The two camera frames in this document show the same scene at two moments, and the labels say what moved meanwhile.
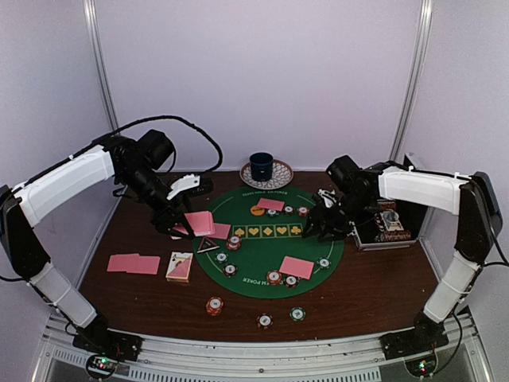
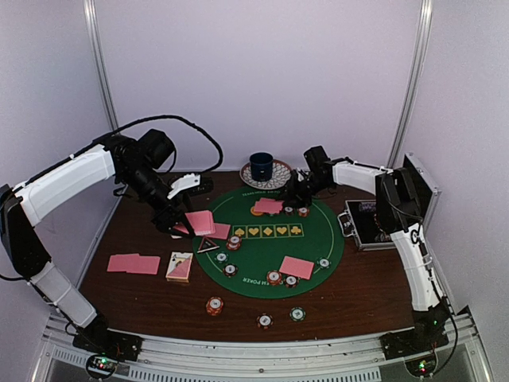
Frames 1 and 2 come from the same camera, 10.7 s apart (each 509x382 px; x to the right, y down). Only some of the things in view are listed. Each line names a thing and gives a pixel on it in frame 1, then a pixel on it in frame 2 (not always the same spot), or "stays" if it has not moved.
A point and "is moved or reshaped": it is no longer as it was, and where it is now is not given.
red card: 273,204 is moved or reshaped
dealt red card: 142,264 stays
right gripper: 319,217 to 294,192
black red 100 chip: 230,270 stays
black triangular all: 207,245 stays
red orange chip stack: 214,305 stays
